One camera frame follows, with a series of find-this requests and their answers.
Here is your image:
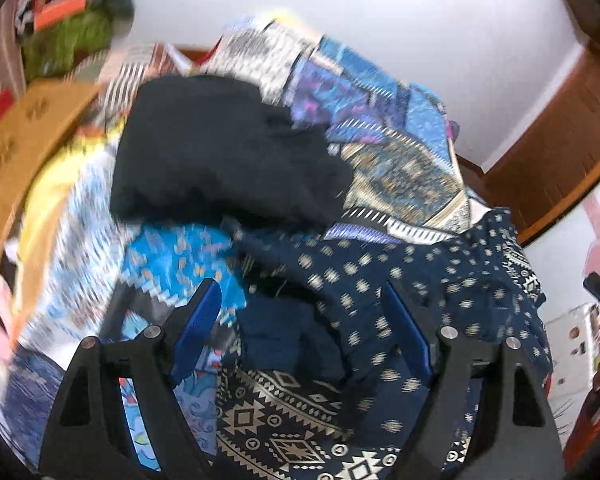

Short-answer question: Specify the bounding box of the navy patterned hooded garment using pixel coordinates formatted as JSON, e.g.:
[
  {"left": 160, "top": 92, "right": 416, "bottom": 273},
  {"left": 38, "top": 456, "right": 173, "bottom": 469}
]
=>
[{"left": 212, "top": 208, "right": 553, "bottom": 479}]

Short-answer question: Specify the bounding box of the white sliding wardrobe door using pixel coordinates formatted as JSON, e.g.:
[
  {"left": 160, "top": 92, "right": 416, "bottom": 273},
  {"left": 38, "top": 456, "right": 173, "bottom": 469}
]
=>
[{"left": 524, "top": 183, "right": 600, "bottom": 322}]

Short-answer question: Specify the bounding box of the blue patchwork quilt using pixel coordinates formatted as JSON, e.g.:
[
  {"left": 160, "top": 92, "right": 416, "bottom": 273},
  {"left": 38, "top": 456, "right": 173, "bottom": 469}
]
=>
[{"left": 0, "top": 18, "right": 475, "bottom": 479}]

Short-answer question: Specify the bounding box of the brown wooden wardrobe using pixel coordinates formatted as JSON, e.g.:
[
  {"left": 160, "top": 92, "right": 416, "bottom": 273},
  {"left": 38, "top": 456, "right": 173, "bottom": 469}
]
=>
[{"left": 458, "top": 0, "right": 600, "bottom": 245}]

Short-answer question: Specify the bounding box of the black folded garment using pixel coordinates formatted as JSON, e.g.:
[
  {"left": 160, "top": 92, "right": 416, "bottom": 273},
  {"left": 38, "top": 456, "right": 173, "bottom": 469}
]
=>
[{"left": 109, "top": 76, "right": 353, "bottom": 232}]

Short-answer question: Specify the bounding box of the wooden folding lap desk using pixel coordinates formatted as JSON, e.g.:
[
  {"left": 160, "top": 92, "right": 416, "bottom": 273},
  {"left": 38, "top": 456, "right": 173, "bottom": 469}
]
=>
[{"left": 0, "top": 80, "right": 99, "bottom": 262}]

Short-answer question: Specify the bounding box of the orange box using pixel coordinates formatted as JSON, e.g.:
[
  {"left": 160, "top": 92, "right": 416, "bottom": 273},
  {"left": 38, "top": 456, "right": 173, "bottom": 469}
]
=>
[{"left": 33, "top": 0, "right": 87, "bottom": 32}]

